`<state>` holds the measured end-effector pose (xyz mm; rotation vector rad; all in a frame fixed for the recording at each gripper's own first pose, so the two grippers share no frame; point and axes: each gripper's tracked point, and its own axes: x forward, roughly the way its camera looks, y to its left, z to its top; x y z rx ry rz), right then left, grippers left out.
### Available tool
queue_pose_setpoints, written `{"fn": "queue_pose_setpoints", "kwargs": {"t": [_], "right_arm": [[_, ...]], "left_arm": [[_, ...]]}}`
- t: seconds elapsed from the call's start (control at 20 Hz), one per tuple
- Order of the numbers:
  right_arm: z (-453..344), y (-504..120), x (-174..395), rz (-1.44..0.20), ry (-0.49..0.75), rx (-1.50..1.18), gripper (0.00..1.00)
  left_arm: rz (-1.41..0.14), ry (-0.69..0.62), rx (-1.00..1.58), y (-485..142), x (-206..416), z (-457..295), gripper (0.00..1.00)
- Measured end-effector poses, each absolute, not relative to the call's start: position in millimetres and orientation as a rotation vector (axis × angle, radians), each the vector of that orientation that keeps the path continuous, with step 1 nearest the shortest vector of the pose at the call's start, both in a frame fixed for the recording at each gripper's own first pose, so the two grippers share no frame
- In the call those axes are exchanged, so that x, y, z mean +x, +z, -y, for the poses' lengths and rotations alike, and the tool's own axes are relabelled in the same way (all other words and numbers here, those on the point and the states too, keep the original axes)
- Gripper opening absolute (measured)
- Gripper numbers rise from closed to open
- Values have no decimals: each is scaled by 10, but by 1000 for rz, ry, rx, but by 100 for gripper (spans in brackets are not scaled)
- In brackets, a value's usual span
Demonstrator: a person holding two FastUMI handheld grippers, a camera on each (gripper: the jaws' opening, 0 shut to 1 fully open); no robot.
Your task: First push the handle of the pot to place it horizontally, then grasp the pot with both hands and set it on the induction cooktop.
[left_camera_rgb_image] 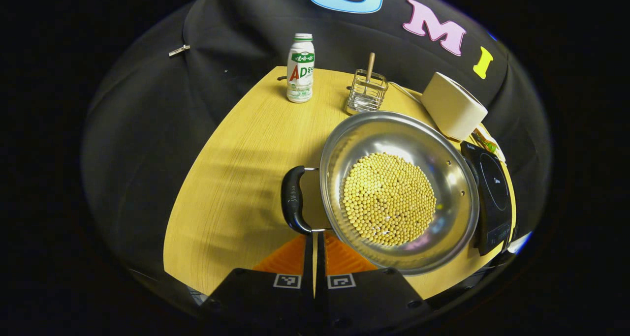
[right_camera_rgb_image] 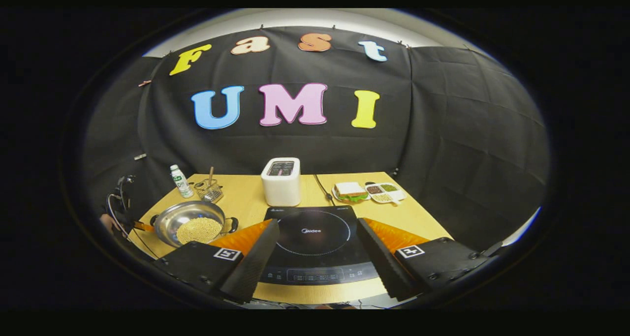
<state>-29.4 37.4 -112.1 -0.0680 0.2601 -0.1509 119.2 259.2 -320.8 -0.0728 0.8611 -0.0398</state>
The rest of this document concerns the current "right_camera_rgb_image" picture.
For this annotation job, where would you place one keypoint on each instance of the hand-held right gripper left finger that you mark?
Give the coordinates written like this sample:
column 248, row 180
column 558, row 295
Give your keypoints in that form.
column 251, row 267

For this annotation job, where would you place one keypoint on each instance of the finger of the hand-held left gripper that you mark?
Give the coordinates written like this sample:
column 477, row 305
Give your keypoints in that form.
column 143, row 226

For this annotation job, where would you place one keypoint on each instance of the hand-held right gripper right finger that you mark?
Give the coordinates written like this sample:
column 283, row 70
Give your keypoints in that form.
column 381, row 262

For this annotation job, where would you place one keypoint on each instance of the black induction cooktop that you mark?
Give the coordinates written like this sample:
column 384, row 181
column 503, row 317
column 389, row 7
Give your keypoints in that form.
column 315, row 257

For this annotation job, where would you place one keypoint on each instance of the pile of yellow soybeans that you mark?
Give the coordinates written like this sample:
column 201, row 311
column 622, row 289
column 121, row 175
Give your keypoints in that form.
column 199, row 230

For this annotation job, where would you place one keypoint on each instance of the white bottle with green label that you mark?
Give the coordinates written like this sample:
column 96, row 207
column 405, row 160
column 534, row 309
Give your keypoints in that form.
column 182, row 183

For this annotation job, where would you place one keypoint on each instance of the white divided tray of beans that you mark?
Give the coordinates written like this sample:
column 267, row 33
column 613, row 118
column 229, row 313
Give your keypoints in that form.
column 386, row 193

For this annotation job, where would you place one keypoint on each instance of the small white plate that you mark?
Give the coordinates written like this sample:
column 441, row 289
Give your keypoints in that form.
column 335, row 196

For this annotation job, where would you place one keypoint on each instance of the white toaster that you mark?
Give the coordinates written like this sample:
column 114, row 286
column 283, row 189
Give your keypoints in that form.
column 280, row 188

